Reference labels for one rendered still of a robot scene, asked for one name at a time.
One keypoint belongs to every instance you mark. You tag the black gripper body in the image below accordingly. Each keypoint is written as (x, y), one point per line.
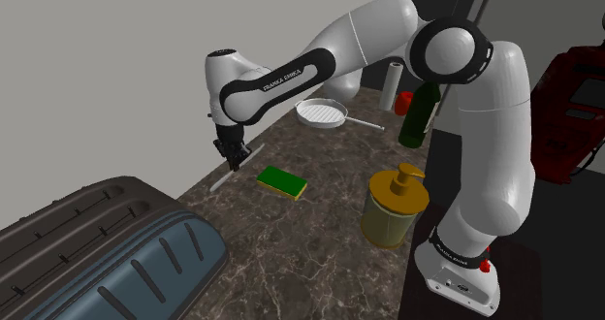
(229, 141)

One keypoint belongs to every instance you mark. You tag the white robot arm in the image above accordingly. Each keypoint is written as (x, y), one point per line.
(491, 134)

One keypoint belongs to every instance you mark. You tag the long thin white utensil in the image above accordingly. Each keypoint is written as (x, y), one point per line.
(222, 179)

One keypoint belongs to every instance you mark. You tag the green and yellow sponge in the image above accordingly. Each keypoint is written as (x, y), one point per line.
(279, 179)

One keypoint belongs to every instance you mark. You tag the white grill pan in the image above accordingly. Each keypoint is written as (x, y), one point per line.
(321, 113)

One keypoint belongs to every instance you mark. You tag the white paper towel roll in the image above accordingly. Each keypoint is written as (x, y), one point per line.
(390, 87)

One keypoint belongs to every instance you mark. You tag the yellow soap dispenser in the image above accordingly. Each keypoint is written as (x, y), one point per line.
(392, 210)

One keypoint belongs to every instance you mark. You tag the small red cup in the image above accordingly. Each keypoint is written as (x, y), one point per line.
(402, 103)

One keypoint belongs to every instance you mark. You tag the large grey and blue toaster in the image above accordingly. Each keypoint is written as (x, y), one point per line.
(94, 262)

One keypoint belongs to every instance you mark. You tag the dark green bottle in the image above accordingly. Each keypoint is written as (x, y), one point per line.
(418, 115)

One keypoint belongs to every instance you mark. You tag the dark robot stand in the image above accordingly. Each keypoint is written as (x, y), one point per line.
(529, 281)

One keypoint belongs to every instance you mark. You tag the dark red appliance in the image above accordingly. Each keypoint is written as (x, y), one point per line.
(567, 120)

